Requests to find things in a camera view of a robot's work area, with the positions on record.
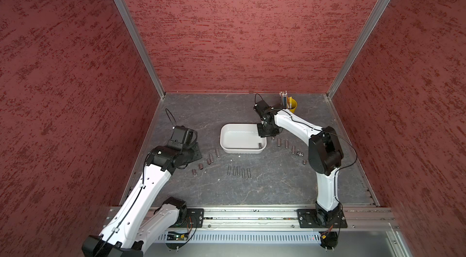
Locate white plastic storage box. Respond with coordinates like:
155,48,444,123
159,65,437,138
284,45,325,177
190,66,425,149
220,124,267,154

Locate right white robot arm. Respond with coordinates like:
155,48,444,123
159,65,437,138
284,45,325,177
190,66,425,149
254,104,344,227

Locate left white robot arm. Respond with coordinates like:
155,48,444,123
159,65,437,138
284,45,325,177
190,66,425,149
82,144,204,257

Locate pencils in cup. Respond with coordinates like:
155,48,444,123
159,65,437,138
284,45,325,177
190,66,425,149
279,91,291,109

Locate yellow pencil cup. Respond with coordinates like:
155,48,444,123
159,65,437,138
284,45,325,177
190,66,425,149
287,97,297,113

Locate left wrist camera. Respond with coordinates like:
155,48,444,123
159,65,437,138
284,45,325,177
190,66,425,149
167,125,198,152

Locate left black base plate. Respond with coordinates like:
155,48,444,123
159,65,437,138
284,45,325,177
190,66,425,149
175,208,205,229

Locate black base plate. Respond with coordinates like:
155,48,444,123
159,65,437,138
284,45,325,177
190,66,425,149
296,207,348,229
175,208,205,229

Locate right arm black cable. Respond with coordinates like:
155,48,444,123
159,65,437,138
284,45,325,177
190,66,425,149
254,92,359,178

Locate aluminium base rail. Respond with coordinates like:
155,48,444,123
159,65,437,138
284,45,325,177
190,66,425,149
90,204,412,257

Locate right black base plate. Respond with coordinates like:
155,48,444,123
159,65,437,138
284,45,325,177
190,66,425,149
296,207,348,229

